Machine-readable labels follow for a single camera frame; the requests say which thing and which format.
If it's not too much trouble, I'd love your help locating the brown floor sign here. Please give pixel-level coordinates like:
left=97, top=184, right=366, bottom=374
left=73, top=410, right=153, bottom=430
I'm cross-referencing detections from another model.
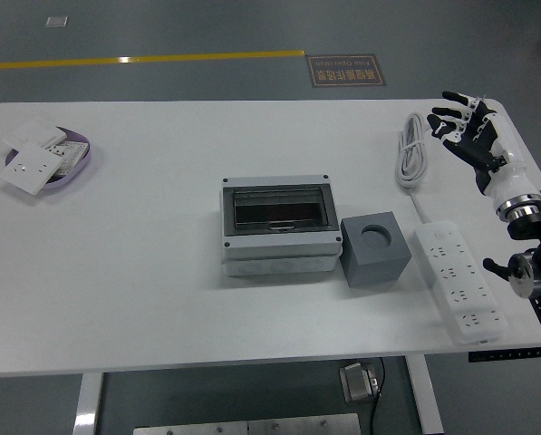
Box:
left=306, top=53, right=388, bottom=89

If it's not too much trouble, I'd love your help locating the purple oval tray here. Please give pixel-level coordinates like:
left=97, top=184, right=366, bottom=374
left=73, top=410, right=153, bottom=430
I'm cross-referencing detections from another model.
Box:
left=5, top=125, right=93, bottom=197

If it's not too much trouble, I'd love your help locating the grey cube with round hole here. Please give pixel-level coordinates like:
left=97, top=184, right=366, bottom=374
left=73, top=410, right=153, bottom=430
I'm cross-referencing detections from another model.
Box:
left=340, top=210, right=408, bottom=289

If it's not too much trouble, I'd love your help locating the grey electrical box with lid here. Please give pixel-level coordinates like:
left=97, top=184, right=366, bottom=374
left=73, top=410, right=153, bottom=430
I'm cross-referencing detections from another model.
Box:
left=218, top=173, right=343, bottom=277

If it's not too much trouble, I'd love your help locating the white table leg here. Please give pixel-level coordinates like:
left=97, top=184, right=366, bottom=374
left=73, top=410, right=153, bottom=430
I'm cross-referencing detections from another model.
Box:
left=72, top=372, right=104, bottom=435
left=405, top=355, right=444, bottom=435

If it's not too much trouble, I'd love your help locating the yellow floor tape line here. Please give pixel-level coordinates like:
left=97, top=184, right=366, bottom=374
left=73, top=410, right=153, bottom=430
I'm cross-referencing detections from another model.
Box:
left=0, top=49, right=306, bottom=72

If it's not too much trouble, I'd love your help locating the grey metal foot pedal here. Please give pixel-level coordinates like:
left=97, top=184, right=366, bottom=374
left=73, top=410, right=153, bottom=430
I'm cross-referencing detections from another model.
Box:
left=339, top=362, right=382, bottom=403

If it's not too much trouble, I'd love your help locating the white power strip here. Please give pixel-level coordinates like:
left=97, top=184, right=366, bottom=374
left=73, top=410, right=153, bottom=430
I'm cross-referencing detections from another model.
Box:
left=413, top=220, right=510, bottom=345

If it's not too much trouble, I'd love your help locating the white multi-hole socket plate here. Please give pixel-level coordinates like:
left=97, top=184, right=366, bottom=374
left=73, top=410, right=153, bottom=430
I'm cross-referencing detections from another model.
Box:
left=47, top=140, right=92, bottom=178

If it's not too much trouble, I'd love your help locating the metal base plate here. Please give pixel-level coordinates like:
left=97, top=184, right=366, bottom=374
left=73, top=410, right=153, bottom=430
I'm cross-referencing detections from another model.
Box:
left=132, top=412, right=362, bottom=435

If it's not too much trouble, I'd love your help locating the large white wall socket panel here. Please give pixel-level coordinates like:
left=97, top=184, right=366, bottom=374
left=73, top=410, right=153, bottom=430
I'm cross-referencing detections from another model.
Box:
left=0, top=141, right=66, bottom=196

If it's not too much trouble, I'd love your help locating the white blank switch panel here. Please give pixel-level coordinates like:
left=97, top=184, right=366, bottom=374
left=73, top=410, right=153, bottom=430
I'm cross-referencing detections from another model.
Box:
left=2, top=118, right=68, bottom=150

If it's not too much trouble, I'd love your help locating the black cable under table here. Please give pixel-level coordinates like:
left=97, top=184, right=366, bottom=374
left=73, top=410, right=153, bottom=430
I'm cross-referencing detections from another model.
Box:
left=370, top=357, right=387, bottom=435

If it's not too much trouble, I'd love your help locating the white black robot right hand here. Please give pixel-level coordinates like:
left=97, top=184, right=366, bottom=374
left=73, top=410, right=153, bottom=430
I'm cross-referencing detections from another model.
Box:
left=426, top=90, right=541, bottom=208

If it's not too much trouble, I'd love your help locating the black table control panel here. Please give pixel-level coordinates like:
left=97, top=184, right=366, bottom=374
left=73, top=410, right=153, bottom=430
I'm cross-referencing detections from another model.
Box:
left=468, top=347, right=541, bottom=363

